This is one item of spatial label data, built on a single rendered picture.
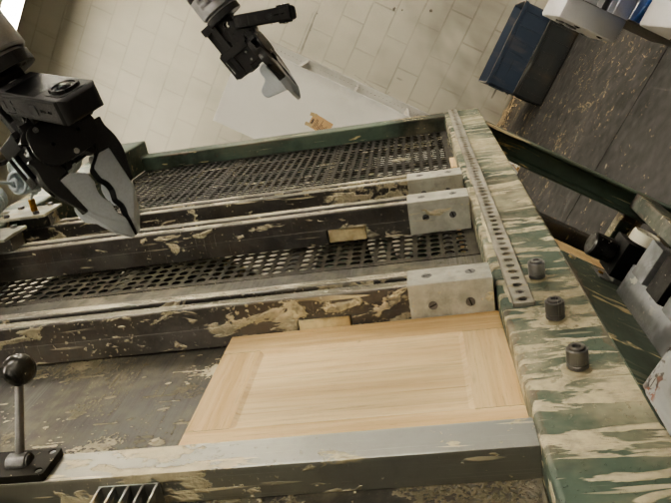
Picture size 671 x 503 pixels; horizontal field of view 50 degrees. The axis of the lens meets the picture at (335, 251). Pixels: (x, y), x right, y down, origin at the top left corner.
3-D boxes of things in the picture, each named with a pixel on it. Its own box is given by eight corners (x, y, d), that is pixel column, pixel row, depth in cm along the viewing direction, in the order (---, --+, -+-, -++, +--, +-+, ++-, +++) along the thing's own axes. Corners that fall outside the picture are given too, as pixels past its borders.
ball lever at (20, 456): (25, 473, 79) (24, 350, 81) (-6, 476, 79) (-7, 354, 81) (44, 469, 82) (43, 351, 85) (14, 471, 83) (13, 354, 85)
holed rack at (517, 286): (535, 305, 98) (535, 301, 98) (513, 307, 98) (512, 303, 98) (456, 110, 252) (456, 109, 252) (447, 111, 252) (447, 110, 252)
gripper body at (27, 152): (90, 159, 80) (17, 67, 77) (114, 138, 73) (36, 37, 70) (34, 197, 76) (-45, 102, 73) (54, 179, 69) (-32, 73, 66)
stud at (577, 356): (591, 373, 80) (590, 349, 79) (568, 375, 80) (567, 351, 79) (586, 362, 82) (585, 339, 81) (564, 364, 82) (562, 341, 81)
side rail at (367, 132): (447, 147, 249) (444, 116, 245) (148, 187, 264) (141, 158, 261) (446, 143, 256) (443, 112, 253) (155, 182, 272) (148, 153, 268)
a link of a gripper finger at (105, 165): (142, 225, 81) (89, 158, 79) (162, 216, 76) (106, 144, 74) (121, 242, 79) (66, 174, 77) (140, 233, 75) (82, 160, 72)
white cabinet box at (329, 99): (520, 168, 485) (243, 40, 473) (480, 242, 505) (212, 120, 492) (507, 150, 543) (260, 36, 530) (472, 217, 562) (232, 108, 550)
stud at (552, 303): (567, 322, 92) (565, 300, 91) (547, 323, 92) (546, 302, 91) (563, 313, 94) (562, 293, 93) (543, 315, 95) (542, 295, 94)
